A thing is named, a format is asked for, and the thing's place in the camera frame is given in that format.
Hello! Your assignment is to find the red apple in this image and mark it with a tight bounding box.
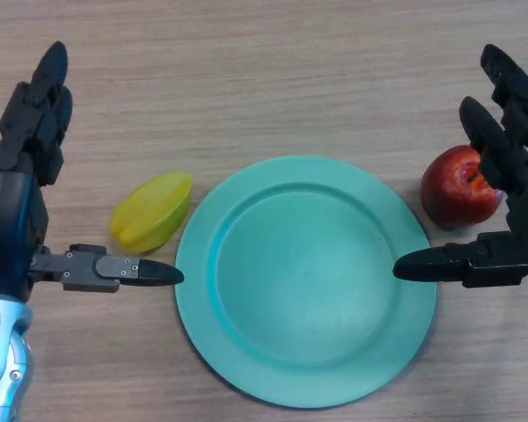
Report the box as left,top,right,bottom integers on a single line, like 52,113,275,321
420,144,505,229

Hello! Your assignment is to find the yellow starfruit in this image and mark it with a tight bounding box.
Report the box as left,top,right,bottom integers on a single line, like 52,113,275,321
109,171,194,255

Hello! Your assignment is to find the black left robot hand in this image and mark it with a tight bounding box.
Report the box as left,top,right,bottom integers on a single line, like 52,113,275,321
0,41,185,304

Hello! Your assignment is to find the green round plate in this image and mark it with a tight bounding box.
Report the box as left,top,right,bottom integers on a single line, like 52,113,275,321
174,154,437,410

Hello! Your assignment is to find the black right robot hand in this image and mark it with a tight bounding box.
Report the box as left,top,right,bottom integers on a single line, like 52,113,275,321
392,43,528,291

